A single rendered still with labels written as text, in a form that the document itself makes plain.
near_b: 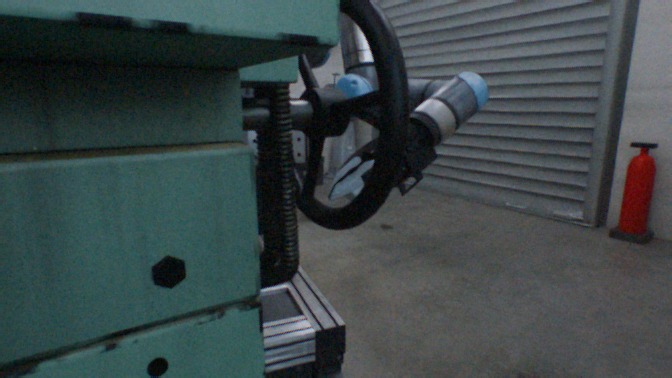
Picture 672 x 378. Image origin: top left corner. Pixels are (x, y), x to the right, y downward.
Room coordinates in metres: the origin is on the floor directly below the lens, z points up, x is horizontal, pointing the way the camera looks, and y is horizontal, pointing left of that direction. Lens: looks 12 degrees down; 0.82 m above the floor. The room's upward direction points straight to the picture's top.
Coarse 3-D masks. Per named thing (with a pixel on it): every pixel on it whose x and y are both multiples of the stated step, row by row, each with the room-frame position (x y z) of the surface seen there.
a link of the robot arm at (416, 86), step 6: (408, 78) 0.82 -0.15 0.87; (408, 84) 0.75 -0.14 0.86; (414, 84) 0.76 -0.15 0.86; (420, 84) 0.76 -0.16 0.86; (426, 84) 0.75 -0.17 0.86; (414, 90) 0.75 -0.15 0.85; (420, 90) 0.75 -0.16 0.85; (414, 96) 0.75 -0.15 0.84; (420, 96) 0.75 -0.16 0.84; (414, 102) 0.75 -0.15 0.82; (420, 102) 0.75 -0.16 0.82; (414, 108) 0.76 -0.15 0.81
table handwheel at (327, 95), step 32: (352, 0) 0.42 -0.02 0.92; (384, 32) 0.38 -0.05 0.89; (384, 64) 0.37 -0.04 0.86; (320, 96) 0.46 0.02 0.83; (384, 96) 0.37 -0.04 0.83; (256, 128) 0.43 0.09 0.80; (320, 128) 0.46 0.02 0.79; (384, 128) 0.37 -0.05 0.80; (384, 160) 0.37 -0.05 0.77; (384, 192) 0.38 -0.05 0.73; (320, 224) 0.47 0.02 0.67; (352, 224) 0.42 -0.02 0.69
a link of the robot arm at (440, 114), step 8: (424, 104) 0.69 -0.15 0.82; (432, 104) 0.68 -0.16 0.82; (440, 104) 0.67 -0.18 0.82; (416, 112) 0.68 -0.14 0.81; (424, 112) 0.66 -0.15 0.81; (432, 112) 0.66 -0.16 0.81; (440, 112) 0.66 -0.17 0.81; (448, 112) 0.67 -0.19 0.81; (432, 120) 0.65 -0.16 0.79; (440, 120) 0.66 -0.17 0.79; (448, 120) 0.66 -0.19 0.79; (440, 128) 0.65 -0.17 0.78; (448, 128) 0.66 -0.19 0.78; (440, 136) 0.66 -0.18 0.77; (448, 136) 0.68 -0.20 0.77
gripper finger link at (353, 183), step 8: (360, 168) 0.59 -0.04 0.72; (368, 168) 0.58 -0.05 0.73; (352, 176) 0.58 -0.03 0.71; (336, 184) 0.58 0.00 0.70; (344, 184) 0.57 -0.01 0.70; (352, 184) 0.57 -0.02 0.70; (360, 184) 0.57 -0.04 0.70; (336, 192) 0.57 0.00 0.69; (344, 192) 0.57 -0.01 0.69; (352, 192) 0.58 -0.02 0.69
